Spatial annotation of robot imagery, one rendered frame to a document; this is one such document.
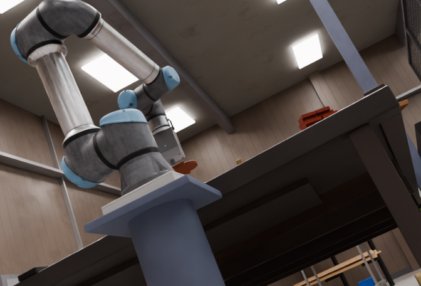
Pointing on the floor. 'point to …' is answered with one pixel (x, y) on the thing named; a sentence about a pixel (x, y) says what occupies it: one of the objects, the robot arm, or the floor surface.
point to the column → (167, 233)
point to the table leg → (389, 186)
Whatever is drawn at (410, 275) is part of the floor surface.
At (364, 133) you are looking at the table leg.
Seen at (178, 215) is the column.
